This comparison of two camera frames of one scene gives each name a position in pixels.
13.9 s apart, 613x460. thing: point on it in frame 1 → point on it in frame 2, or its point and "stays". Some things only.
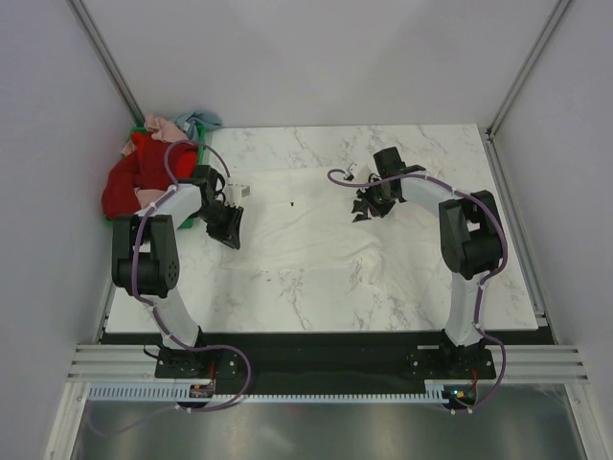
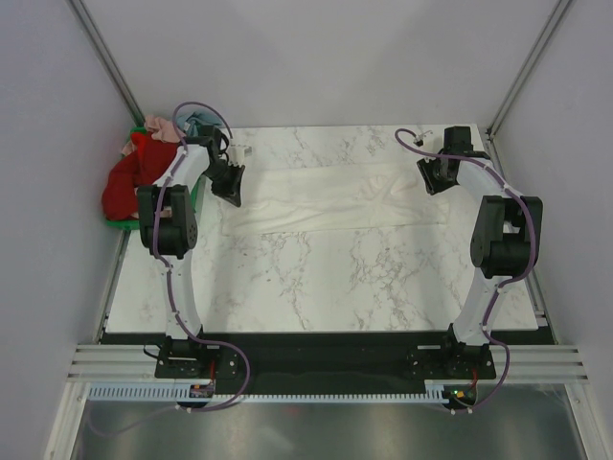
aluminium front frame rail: (522, 363) stays
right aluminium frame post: (547, 32) stays
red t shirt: (145, 168) stays
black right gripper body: (375, 196) → (432, 172)
